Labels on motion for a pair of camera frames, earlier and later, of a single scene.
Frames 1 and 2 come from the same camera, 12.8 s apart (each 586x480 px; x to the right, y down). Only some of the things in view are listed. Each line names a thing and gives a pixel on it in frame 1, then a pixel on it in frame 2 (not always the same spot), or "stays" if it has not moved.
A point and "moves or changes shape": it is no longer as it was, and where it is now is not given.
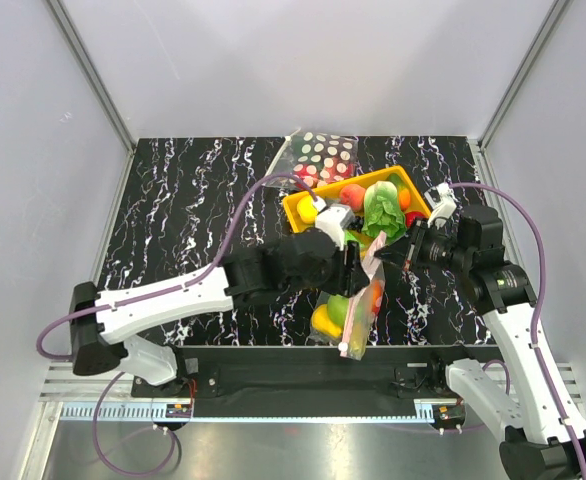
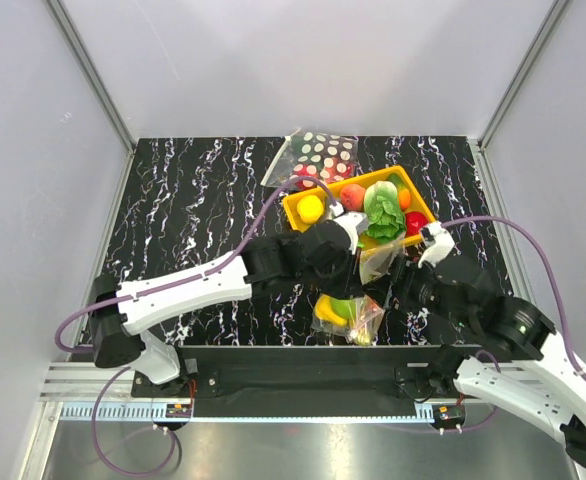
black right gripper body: x=416 y=254 → x=415 y=284
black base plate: x=314 y=374 stays
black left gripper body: x=343 y=268 stays
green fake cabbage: x=382 y=212 stays
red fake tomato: x=409 y=217 stays
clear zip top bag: x=349 y=321 moves or changes shape
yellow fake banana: x=321 y=321 → x=323 y=310
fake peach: x=352 y=195 stays
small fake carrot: x=404 y=199 stays
